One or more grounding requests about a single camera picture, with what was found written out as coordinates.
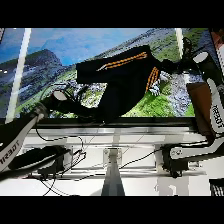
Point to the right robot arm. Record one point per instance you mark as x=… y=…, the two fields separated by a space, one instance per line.
x=213 y=100

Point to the silver frame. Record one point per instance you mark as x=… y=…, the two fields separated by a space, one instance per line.
x=113 y=156

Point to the brown garment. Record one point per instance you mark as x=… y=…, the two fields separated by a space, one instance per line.
x=201 y=103

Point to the black garment with orange stripes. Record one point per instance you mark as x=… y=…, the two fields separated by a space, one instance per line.
x=123 y=80

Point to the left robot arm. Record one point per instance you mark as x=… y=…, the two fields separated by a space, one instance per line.
x=20 y=133

